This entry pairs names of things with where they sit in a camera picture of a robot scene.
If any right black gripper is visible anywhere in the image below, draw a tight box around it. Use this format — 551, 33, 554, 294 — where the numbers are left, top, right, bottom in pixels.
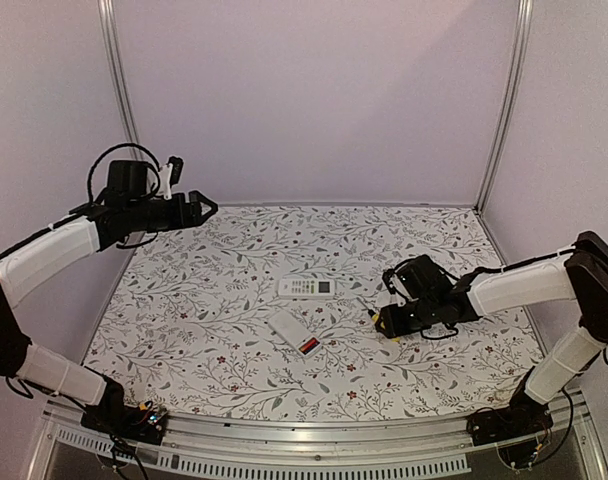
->
375, 297, 439, 339

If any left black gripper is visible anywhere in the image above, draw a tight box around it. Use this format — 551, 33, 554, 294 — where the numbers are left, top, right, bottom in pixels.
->
127, 189, 218, 232

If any yellow handled screwdriver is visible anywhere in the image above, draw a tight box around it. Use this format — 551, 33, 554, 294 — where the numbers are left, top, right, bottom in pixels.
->
355, 297, 384, 333

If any plain white remote control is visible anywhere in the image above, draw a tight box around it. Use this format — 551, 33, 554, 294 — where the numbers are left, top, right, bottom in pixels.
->
267, 311, 322, 358

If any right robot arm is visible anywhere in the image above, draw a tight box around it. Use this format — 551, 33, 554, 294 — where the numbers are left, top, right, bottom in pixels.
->
375, 231, 608, 436

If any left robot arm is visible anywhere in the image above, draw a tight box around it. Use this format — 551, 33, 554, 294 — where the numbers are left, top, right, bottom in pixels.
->
0, 157, 218, 434

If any white remote with screen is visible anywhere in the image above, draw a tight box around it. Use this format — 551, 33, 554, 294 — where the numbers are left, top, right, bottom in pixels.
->
277, 278, 335, 299

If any floral patterned table mat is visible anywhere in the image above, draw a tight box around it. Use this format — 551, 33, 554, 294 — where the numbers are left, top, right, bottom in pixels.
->
84, 206, 542, 421

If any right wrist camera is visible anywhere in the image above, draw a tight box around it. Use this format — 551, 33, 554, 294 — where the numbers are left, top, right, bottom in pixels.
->
382, 268, 403, 305

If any front aluminium rail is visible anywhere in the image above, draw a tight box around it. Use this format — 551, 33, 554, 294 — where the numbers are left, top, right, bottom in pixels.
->
27, 389, 608, 479

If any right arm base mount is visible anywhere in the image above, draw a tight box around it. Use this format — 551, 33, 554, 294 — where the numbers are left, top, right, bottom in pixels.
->
466, 407, 553, 471

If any left aluminium frame post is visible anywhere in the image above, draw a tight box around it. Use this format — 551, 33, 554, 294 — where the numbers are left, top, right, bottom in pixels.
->
96, 0, 159, 214

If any aluminium frame post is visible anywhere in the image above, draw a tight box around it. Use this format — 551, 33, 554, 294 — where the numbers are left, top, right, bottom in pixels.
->
474, 0, 534, 217
96, 0, 159, 214

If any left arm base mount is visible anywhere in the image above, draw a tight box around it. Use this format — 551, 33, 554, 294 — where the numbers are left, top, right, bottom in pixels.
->
81, 401, 168, 445

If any right aluminium frame post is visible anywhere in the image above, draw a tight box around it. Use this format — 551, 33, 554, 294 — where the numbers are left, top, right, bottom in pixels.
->
474, 0, 534, 217

